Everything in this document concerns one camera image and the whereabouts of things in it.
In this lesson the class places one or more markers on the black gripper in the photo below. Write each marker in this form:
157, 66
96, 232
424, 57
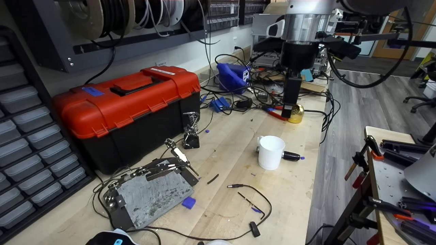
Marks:
297, 57

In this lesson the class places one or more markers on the black grey marker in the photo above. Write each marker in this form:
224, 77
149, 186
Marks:
290, 157

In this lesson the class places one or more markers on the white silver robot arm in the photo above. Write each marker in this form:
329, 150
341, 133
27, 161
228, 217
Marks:
304, 23

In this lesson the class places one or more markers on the white plastic cup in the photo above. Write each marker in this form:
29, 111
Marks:
271, 155

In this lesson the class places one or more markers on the black power adapter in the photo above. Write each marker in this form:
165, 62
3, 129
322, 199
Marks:
244, 104

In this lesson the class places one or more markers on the blue bag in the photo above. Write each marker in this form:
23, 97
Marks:
232, 77

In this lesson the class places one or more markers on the small purple chip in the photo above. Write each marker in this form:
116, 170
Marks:
303, 159

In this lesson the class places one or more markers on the orange black bar clamp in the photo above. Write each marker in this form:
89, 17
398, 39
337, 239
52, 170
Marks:
361, 159

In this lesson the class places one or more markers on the tiny purple piece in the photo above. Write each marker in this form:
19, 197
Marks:
206, 133

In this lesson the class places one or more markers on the small black vise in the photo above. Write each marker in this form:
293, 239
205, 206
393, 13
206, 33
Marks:
191, 137

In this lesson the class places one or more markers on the short black stick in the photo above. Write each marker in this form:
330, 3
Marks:
213, 179

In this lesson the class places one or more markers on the black office chair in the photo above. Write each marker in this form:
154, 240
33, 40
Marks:
420, 103

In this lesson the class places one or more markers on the wooden side table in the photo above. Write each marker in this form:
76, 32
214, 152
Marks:
390, 182

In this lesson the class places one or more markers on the blue plastic block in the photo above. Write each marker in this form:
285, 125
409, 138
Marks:
188, 204

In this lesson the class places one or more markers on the grey metal sheet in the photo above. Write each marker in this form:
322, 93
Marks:
423, 175

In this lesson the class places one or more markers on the red black toolbox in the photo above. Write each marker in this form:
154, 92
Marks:
127, 104

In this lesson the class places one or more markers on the grey metal plate device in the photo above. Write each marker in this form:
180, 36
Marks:
150, 195

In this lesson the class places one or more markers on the tan spool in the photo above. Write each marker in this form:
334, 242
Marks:
89, 16

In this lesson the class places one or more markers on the dark metal spool rack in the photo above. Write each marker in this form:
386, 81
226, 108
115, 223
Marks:
59, 50

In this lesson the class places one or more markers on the grey drawer cabinet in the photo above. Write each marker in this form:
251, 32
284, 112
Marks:
27, 150

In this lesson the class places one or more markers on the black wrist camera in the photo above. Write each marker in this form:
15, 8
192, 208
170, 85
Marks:
342, 48

